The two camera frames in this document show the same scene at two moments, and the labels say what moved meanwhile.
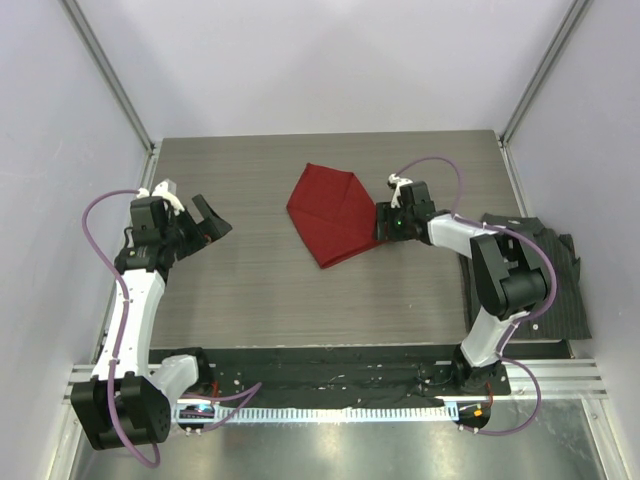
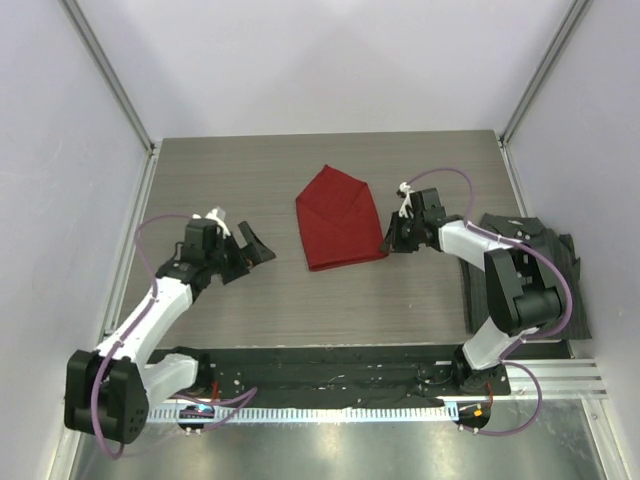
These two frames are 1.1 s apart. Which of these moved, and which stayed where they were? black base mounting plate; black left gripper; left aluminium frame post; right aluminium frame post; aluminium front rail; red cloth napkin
Moved: black left gripper; red cloth napkin
Stayed: black base mounting plate; aluminium front rail; left aluminium frame post; right aluminium frame post
